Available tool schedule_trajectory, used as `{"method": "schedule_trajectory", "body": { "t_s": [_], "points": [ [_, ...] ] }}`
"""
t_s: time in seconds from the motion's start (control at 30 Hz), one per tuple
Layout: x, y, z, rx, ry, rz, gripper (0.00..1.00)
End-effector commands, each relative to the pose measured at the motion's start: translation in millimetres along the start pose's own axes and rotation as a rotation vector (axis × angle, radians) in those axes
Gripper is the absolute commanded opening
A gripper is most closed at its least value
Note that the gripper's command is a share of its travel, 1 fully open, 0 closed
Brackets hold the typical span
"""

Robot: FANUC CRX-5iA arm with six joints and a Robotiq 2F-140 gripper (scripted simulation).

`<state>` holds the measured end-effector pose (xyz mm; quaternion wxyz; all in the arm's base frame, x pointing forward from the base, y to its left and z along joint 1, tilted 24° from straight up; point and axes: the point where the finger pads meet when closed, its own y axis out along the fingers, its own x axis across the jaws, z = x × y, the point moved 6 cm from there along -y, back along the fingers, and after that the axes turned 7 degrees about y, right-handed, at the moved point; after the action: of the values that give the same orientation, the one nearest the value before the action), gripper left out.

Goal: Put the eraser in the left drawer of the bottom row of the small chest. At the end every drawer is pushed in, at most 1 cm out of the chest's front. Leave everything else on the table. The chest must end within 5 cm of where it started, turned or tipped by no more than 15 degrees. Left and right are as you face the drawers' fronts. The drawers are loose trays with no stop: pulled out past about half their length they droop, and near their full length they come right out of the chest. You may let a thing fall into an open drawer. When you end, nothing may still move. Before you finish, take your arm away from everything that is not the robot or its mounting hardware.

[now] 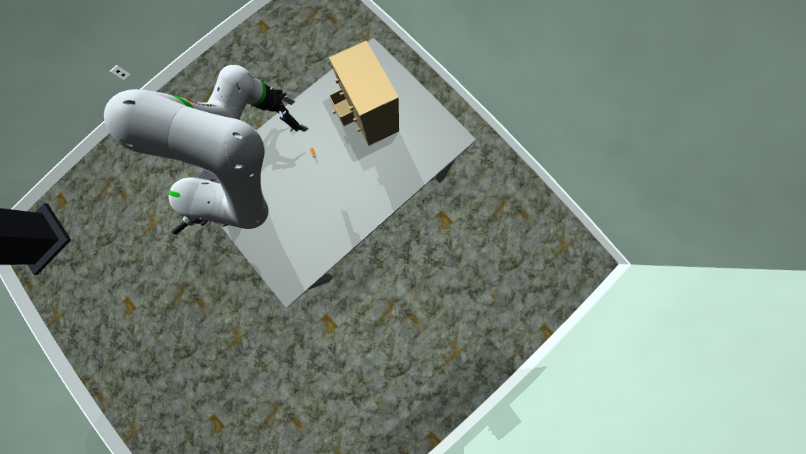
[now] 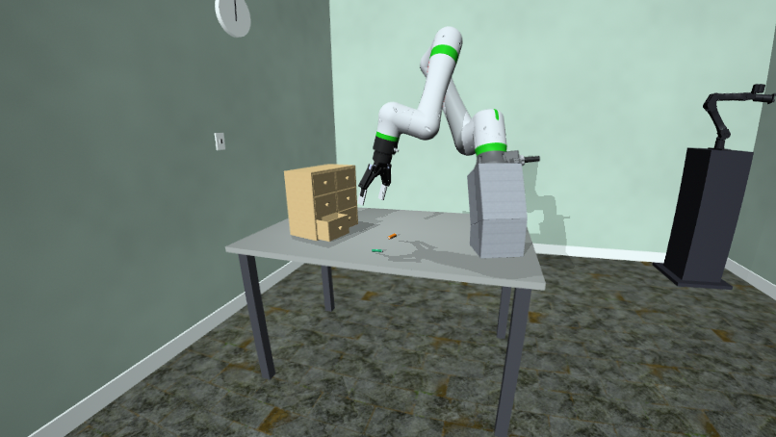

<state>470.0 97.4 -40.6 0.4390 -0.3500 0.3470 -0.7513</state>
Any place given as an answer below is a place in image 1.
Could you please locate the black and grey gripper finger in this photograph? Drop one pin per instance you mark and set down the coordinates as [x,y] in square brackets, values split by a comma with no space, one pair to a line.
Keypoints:
[286,98]
[291,121]

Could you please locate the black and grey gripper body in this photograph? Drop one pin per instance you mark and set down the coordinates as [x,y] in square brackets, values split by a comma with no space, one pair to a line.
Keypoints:
[276,105]

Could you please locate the small wooden chest of drawers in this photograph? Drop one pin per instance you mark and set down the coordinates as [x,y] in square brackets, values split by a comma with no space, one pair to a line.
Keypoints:
[370,90]

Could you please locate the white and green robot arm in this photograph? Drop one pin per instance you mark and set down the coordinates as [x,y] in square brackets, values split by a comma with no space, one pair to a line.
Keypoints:
[149,123]

